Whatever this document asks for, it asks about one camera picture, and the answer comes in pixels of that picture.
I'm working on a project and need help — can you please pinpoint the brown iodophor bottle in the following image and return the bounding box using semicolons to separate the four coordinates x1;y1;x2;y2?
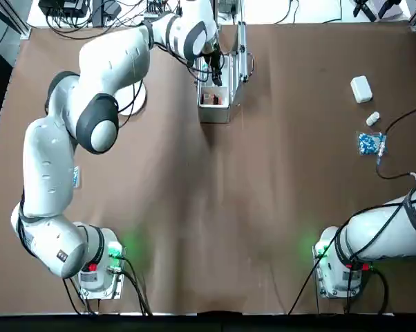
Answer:
200;91;227;105

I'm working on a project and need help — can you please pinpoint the silver aluminium medical kit case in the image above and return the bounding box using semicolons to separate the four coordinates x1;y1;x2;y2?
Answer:
196;21;256;125

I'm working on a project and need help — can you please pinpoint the purple grey box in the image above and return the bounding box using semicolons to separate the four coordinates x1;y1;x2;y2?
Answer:
377;0;404;20

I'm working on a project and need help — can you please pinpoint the black thick base cable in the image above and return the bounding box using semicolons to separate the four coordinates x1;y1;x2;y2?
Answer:
286;221;347;316
120;255;154;316

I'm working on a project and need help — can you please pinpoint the black flat electronics box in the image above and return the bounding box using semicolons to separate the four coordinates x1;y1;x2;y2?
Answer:
38;0;88;19

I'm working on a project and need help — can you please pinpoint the gray round plate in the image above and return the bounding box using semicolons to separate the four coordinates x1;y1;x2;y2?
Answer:
120;81;149;117

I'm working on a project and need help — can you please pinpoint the aluminium upright post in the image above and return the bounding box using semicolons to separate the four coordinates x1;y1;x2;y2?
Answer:
214;0;223;32

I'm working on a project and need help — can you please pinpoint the grey usb hub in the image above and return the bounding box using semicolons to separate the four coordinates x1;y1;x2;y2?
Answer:
144;0;164;21

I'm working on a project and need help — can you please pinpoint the small black power adapter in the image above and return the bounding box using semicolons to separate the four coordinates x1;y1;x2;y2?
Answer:
103;0;123;17

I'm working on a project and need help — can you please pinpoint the black cable with metal connector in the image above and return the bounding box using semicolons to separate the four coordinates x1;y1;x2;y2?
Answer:
375;102;416;181

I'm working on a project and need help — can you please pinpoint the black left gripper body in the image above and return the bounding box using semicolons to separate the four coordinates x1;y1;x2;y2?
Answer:
201;47;225;72

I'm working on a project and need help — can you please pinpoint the white rounded plastic box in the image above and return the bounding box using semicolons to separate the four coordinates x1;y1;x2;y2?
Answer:
350;75;373;104

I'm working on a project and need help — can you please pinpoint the black finned power supply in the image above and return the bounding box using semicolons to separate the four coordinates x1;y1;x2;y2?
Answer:
218;0;239;15

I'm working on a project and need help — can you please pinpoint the black desk gadget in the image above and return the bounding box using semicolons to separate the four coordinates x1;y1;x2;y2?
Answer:
352;0;378;17

